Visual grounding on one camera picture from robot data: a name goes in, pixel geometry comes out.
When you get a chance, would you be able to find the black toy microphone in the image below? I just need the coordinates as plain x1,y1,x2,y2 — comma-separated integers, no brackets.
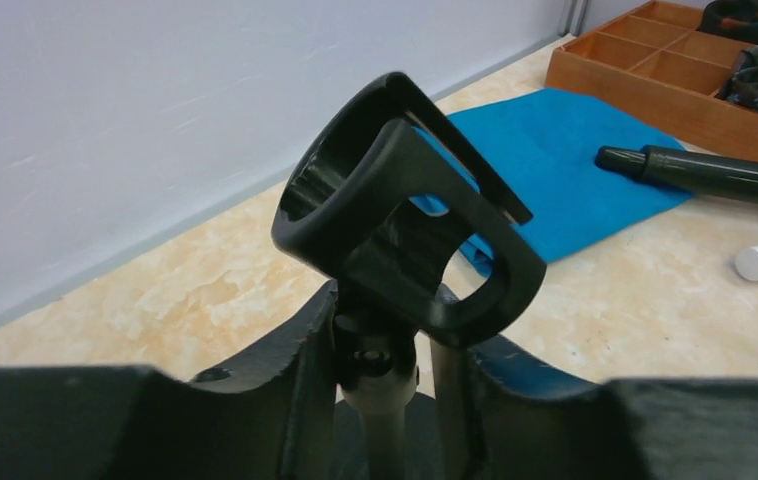
595,145,758,205

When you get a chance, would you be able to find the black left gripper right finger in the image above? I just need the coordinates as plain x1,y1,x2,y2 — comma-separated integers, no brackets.
428,284,758,480

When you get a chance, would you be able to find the blue folded cloth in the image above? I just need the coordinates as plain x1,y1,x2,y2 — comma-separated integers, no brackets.
412,87,695,278

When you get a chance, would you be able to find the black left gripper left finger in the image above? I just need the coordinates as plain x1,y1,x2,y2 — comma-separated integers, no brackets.
0,282,337,479

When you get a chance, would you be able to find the wooden compartment tray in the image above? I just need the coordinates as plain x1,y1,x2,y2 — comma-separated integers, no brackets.
545,1,758,162

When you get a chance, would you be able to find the black mic stand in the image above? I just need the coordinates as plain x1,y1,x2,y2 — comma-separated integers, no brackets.
272,72,546,479

